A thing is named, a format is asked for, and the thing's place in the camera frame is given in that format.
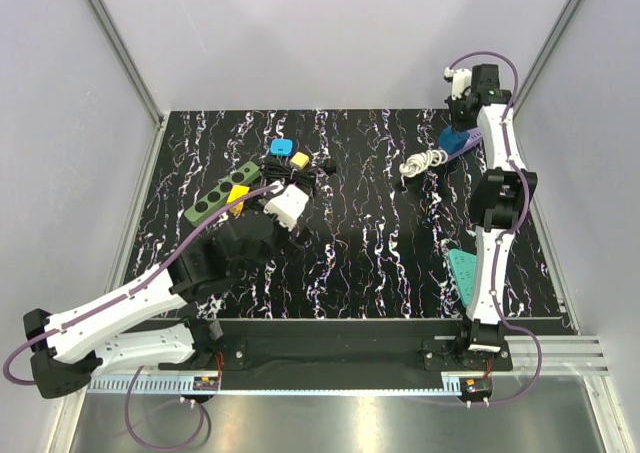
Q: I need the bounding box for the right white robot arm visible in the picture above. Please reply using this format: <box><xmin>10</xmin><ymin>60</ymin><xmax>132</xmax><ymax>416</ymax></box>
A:
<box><xmin>444</xmin><ymin>64</ymin><xmax>538</xmax><ymax>370</ymax></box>

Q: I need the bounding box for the purple power strip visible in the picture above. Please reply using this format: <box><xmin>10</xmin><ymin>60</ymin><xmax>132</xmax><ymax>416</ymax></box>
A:
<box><xmin>448</xmin><ymin>128</ymin><xmax>483</xmax><ymax>162</ymax></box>

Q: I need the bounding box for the black cable bundle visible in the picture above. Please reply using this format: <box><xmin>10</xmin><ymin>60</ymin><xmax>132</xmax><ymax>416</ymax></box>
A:
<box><xmin>249</xmin><ymin>160</ymin><xmax>335</xmax><ymax>212</ymax></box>

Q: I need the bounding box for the small yellow plug adapter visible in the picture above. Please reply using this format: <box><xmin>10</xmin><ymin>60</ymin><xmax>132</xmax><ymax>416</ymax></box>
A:
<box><xmin>289</xmin><ymin>152</ymin><xmax>310</xmax><ymax>170</ymax></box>

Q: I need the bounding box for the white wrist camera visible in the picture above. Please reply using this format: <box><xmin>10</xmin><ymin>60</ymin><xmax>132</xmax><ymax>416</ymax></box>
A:
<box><xmin>444</xmin><ymin>67</ymin><xmax>472</xmax><ymax>100</ymax></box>
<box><xmin>263</xmin><ymin>184</ymin><xmax>309</xmax><ymax>231</ymax></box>

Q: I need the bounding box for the white coiled cable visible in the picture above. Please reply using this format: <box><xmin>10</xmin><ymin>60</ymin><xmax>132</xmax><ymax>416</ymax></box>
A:
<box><xmin>399</xmin><ymin>148</ymin><xmax>450</xmax><ymax>180</ymax></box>

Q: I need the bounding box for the light blue plug adapter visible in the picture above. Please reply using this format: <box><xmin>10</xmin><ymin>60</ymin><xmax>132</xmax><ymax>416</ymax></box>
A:
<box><xmin>270</xmin><ymin>138</ymin><xmax>294</xmax><ymax>157</ymax></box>

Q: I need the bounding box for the yellow cube adapter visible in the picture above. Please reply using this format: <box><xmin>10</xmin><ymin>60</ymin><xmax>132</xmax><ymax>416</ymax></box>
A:
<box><xmin>227</xmin><ymin>184</ymin><xmax>251</xmax><ymax>217</ymax></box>

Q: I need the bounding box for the teal triangular power strip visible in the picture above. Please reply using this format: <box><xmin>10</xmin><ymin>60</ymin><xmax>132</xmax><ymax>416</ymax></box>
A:
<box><xmin>447</xmin><ymin>249</ymin><xmax>477</xmax><ymax>307</ymax></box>

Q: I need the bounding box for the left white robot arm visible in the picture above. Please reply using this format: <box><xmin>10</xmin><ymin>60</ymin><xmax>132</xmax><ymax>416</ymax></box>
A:
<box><xmin>23</xmin><ymin>210</ymin><xmax>311</xmax><ymax>399</ymax></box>

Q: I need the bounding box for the green power strip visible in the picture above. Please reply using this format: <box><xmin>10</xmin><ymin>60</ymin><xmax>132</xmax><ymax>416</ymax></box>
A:
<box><xmin>184</xmin><ymin>161</ymin><xmax>260</xmax><ymax>227</ymax></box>

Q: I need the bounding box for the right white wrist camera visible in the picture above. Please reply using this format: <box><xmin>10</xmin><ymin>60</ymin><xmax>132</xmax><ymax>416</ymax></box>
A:
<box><xmin>444</xmin><ymin>67</ymin><xmax>472</xmax><ymax>100</ymax></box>

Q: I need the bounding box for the blue cube socket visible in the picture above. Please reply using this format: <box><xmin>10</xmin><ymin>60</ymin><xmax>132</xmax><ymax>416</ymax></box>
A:
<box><xmin>438</xmin><ymin>126</ymin><xmax>469</xmax><ymax>155</ymax></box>

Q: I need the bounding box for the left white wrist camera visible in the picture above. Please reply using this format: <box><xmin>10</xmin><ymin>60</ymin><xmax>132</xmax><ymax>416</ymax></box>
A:
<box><xmin>263</xmin><ymin>184</ymin><xmax>309</xmax><ymax>231</ymax></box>

